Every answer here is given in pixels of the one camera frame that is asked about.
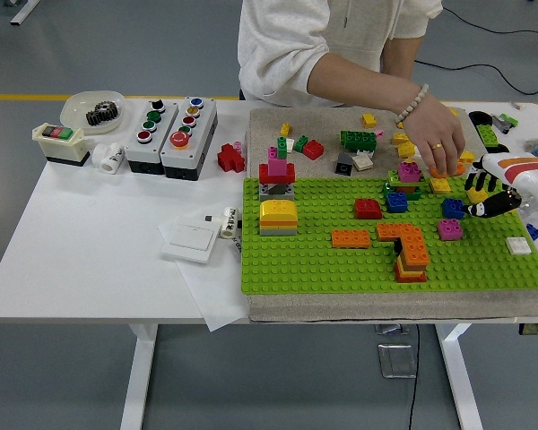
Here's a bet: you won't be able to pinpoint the pink tall brick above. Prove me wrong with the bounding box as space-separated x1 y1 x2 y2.
267 147 287 178

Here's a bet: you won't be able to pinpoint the grey four-button box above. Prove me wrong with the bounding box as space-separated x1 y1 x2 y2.
124 99 179 175

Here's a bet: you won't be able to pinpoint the bead bracelet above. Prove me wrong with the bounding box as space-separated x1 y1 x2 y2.
394 83 430 125

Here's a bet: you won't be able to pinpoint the yellow dome brick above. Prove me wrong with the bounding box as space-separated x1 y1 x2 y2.
258 199 299 221

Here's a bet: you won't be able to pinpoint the grey emergency-stop button box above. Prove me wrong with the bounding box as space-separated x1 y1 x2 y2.
160 96 219 182

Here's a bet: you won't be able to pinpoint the dark metal gears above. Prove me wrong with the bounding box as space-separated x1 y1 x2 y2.
84 101 120 126

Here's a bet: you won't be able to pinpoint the white table leg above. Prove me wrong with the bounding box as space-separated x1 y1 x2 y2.
119 324 159 430
434 322 483 430

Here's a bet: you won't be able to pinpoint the green thin plate brick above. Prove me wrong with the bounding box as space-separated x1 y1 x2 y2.
387 170 430 188

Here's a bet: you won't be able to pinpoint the grey-brown foam mat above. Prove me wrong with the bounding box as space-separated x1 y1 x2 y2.
246 107 538 324

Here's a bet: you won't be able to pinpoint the orange long brick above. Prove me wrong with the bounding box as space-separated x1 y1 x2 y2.
331 228 371 250
396 226 431 266
376 222 409 243
429 164 467 178

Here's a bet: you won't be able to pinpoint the red square brick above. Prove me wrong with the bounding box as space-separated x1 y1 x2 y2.
353 198 383 220
301 139 325 161

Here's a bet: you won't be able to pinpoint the thin black cable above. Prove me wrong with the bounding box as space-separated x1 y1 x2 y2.
407 324 421 430

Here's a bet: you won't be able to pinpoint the red cross brick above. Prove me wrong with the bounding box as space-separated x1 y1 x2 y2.
216 142 247 174

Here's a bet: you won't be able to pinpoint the person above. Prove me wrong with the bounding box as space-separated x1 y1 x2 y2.
237 0 445 108

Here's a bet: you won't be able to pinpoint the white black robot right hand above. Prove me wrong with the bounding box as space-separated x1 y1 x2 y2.
460 153 538 220

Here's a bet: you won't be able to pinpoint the black slope brick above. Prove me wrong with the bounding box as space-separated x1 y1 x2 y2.
334 152 354 176

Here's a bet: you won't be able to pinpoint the metal floor socket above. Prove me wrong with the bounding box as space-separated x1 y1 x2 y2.
377 343 418 380

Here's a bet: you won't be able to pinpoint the grey furniture foot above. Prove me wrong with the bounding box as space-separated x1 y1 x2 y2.
9 0 41 26

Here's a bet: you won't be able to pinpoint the crinkled clear plastic wrap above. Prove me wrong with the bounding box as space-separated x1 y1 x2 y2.
517 190 538 221

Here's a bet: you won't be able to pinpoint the white paper sheet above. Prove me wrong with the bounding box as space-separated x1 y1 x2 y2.
157 210 251 333

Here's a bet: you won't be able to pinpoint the grey brick with dark slope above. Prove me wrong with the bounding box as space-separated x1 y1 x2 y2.
258 181 295 202

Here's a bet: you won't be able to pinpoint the red wide brick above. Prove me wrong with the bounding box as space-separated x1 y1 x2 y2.
257 162 296 185

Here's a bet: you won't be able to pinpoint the dark green frame brick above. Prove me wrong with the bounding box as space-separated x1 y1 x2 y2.
384 183 422 202

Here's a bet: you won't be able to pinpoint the white pipe fitting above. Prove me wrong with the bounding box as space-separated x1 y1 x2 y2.
91 142 126 174

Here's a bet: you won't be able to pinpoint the white plastic dish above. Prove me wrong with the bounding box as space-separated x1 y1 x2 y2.
60 90 126 134

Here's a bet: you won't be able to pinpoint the cream rocker switch box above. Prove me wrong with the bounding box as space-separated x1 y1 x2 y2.
30 123 91 168

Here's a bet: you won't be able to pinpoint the white labelled roll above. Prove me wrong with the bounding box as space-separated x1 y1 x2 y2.
219 206 239 240

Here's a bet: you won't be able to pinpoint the red flat brick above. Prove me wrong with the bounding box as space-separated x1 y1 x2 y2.
394 268 428 285

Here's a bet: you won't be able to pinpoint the magenta brick with yellow cap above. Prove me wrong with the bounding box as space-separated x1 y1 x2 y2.
397 159 421 184

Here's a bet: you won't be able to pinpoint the person's right hand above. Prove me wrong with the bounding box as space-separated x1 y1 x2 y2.
401 96 467 176

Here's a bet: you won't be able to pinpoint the magenta square brick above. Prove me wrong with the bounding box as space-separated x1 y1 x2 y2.
438 218 464 242

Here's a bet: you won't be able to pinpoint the grey green small tool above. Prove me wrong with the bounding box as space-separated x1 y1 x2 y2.
490 113 519 134

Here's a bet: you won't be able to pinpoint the white flat plate brick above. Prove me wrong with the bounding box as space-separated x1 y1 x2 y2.
505 236 533 256

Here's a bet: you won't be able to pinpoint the black floor cable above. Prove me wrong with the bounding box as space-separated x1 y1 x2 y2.
442 6 538 37
414 57 538 96

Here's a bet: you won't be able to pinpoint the green long brick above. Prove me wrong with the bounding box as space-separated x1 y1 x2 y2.
339 129 378 152

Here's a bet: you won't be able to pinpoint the blue square brick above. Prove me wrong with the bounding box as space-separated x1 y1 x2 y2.
441 198 466 220
385 192 408 214

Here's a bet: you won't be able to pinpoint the white wall switch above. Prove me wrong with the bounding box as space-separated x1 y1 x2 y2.
161 222 217 264

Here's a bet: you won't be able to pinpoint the green studded baseplate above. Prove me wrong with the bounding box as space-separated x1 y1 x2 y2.
240 176 538 296

